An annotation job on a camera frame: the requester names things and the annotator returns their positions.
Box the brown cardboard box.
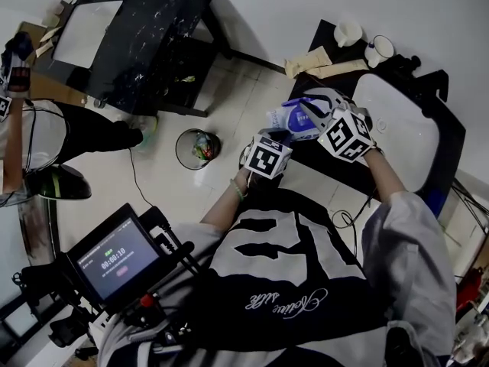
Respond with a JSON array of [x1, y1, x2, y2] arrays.
[[17, 20, 96, 109]]

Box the white blue packet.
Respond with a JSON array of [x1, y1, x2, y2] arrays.
[[265, 97, 322, 143]]

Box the black faucet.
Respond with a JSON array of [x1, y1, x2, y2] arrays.
[[414, 69, 450, 105]]

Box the black top wooden vanity cabinet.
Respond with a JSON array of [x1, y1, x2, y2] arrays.
[[284, 19, 467, 221]]

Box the black looped cable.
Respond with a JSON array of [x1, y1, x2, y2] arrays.
[[330, 189, 383, 267]]

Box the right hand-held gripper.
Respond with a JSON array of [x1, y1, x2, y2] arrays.
[[298, 86, 376, 165]]

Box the black floor cable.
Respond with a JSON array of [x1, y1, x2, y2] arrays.
[[127, 146, 158, 210]]

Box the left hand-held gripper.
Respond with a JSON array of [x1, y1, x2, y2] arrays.
[[239, 127, 294, 179]]

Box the blue round lid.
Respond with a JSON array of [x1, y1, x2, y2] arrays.
[[284, 99, 320, 137]]

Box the green bead bracelet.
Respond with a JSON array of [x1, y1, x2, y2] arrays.
[[228, 177, 248, 202]]

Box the black mesh trash bin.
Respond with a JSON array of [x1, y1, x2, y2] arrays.
[[174, 127, 222, 171]]

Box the white square basin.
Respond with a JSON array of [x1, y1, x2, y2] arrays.
[[51, 0, 125, 70]]

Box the black marble table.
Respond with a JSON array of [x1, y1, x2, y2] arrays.
[[28, 0, 234, 119]]

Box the person's right forearm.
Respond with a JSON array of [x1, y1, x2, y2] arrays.
[[358, 149, 408, 204]]

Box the person's left forearm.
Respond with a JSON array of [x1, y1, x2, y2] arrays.
[[199, 166, 264, 227]]

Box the black chest rig mount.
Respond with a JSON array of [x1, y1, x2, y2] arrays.
[[11, 206, 215, 355]]

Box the black soap dispenser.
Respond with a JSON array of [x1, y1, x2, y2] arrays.
[[393, 54, 421, 78]]

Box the person's gray black shirt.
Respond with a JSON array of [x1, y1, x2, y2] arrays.
[[97, 187, 458, 367]]

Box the plain white cup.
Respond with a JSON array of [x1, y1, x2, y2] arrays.
[[333, 20, 363, 48]]

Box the wooden shelf table metal legs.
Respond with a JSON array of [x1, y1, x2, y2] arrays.
[[450, 177, 489, 244]]

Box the black monitor screen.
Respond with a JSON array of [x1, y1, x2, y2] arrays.
[[64, 203, 179, 313]]

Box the white mug with blue rim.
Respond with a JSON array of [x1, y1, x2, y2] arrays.
[[363, 34, 395, 69]]

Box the stainless steel cylindrical container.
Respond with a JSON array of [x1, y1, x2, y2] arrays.
[[15, 164, 92, 273]]

